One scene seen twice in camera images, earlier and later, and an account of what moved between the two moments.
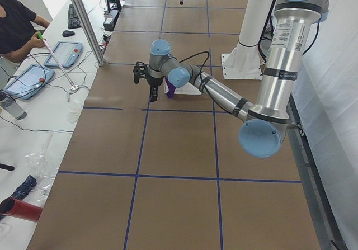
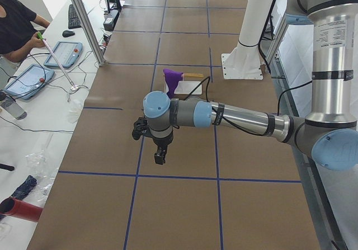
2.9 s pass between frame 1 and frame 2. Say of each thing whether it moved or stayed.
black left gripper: moved
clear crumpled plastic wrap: stayed
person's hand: stayed
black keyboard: stayed
